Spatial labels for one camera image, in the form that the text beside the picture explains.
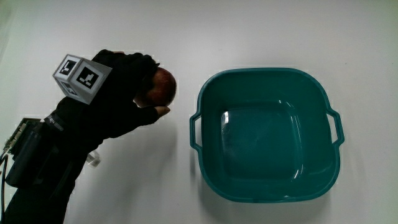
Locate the red apple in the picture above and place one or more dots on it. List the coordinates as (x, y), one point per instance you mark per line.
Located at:
(160, 87)

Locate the black forearm sensor module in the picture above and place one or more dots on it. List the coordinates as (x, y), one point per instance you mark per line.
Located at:
(26, 152)

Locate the white desk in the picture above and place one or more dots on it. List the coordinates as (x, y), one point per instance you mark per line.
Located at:
(217, 31)

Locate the small clear plastic clip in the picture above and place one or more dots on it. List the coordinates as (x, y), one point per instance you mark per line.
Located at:
(93, 159)

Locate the person's left hand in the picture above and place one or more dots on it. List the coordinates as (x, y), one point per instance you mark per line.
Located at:
(115, 105)

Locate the teal plastic basin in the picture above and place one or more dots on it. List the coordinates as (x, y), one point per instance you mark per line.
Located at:
(264, 140)

